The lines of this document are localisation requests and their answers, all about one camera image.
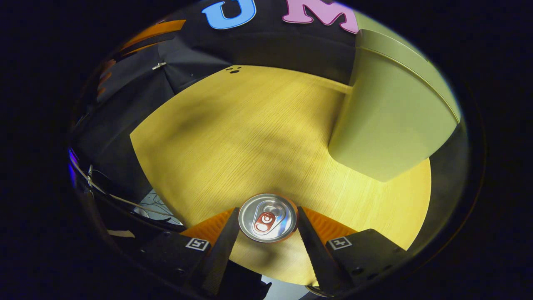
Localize black backdrop cloth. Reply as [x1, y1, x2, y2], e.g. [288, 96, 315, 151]
[71, 0, 471, 250]

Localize red pop can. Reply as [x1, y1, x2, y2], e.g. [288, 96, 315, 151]
[238, 193, 299, 243]

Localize green desktop garbage bin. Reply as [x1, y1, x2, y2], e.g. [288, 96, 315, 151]
[328, 10, 462, 183]

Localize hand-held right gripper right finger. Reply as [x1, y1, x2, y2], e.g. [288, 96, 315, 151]
[296, 206, 408, 297]

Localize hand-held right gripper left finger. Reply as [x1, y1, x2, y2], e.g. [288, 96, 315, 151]
[139, 207, 241, 297]

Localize white cable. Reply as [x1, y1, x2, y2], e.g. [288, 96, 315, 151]
[75, 165, 186, 221]

